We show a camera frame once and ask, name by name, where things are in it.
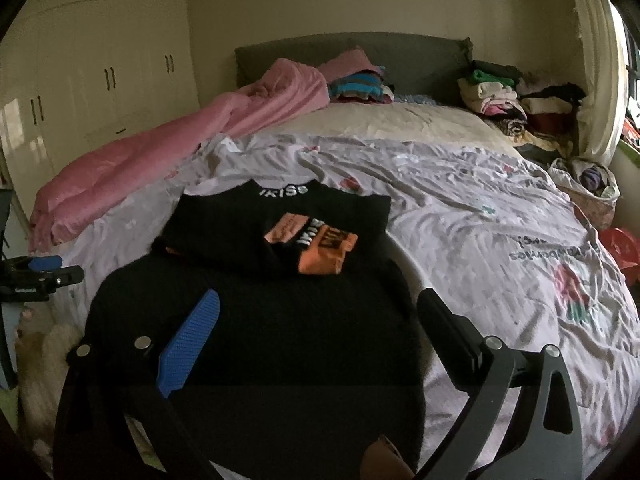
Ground black sweater orange cuffs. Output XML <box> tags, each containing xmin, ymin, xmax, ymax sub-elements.
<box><xmin>82</xmin><ymin>181</ymin><xmax>425</xmax><ymax>479</ymax></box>

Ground bag of clothes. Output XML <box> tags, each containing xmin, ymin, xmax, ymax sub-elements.
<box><xmin>548</xmin><ymin>157</ymin><xmax>620</xmax><ymax>231</ymax></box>

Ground folded clothes pile right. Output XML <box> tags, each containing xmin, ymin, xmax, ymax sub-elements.
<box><xmin>457</xmin><ymin>61</ymin><xmax>586</xmax><ymax>167</ymax></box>

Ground folded pink blue clothes stack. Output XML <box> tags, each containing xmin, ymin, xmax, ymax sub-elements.
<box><xmin>318</xmin><ymin>47</ymin><xmax>395</xmax><ymax>104</ymax></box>

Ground pink quilt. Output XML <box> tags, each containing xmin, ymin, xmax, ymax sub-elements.
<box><xmin>29</xmin><ymin>58</ymin><xmax>329</xmax><ymax>252</ymax></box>

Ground lilac strawberry print duvet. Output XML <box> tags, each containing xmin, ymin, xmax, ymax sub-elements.
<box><xmin>53</xmin><ymin>133</ymin><xmax>639</xmax><ymax>474</ymax></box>

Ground red plastic basin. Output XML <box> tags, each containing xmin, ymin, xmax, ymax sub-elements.
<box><xmin>600</xmin><ymin>228</ymin><xmax>640</xmax><ymax>286</ymax></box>

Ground cream wardrobe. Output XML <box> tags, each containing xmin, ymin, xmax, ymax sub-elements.
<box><xmin>1</xmin><ymin>0</ymin><xmax>198</xmax><ymax>214</ymax></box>

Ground window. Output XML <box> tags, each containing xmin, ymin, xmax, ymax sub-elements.
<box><xmin>612</xmin><ymin>6</ymin><xmax>639</xmax><ymax>167</ymax></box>

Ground cream curtain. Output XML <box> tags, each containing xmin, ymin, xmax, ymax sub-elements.
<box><xmin>574</xmin><ymin>0</ymin><xmax>628</xmax><ymax>166</ymax></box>

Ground dark grey headboard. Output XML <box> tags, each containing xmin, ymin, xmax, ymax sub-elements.
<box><xmin>234</xmin><ymin>32</ymin><xmax>473</xmax><ymax>103</ymax></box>

